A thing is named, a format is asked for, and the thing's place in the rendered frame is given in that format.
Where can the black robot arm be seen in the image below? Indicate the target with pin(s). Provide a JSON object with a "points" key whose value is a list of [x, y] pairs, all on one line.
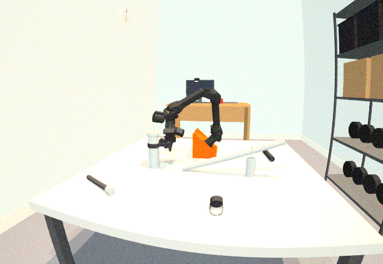
{"points": [[176, 107]]}

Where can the long white cylindrical rail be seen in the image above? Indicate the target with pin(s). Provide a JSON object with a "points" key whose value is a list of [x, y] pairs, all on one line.
{"points": [[234, 155]]}

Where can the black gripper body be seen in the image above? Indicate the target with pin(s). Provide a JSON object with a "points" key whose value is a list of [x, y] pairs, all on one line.
{"points": [[168, 130]]}

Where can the white post with cap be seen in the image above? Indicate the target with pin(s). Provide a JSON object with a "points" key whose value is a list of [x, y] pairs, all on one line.
{"points": [[154, 159]]}

